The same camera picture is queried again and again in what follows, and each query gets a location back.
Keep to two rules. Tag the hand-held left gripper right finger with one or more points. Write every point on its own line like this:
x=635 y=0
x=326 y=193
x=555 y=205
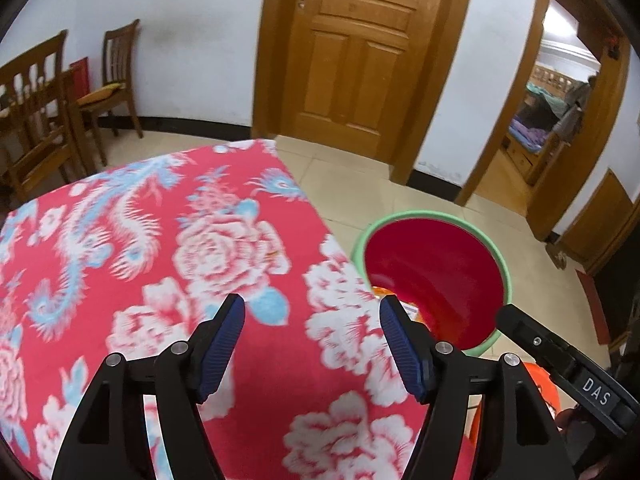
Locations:
x=402 y=350

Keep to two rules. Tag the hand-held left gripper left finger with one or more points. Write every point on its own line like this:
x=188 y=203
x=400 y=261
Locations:
x=220 y=350

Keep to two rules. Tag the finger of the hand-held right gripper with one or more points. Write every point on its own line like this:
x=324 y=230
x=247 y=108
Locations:
x=537 y=340

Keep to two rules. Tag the red bucket with green rim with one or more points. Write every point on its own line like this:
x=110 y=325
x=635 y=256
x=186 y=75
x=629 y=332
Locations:
x=440 y=270

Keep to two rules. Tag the red floral cloth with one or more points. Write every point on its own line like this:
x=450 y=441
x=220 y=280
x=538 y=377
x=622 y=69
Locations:
x=280 y=360

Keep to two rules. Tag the dark red floor mat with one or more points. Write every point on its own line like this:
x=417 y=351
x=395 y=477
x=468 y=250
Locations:
x=592 y=305

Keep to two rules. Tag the small grey object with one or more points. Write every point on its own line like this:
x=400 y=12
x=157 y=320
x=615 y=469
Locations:
x=559 y=256

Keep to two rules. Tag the wooden bed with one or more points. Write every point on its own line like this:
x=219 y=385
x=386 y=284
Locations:
x=525 y=160

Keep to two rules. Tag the purple bedding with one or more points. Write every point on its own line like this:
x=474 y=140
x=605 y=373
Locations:
x=530 y=137

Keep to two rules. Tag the grey hanging clothes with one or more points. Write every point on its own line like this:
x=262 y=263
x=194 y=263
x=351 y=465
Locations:
x=572 y=115

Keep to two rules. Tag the wooden dining table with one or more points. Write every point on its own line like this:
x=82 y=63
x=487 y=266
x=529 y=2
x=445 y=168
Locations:
x=90 y=135

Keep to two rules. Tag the yellow seat cushion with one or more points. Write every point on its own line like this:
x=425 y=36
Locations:
x=100 y=94

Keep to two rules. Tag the closed wooden panel door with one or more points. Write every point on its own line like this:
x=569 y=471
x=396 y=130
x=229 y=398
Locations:
x=360 y=60

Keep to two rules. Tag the red board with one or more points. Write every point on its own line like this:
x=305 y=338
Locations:
x=81 y=77

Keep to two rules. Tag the wooden chair with cushion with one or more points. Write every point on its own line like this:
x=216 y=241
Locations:
x=120 y=50

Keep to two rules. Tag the tall wooden chair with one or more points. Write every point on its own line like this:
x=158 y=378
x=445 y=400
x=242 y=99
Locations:
x=35 y=85

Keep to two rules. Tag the wooden doorway frame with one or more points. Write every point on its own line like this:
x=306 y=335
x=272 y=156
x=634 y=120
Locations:
x=500 y=135

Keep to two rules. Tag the wooden door frame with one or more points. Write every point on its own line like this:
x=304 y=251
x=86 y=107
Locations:
x=272 y=60

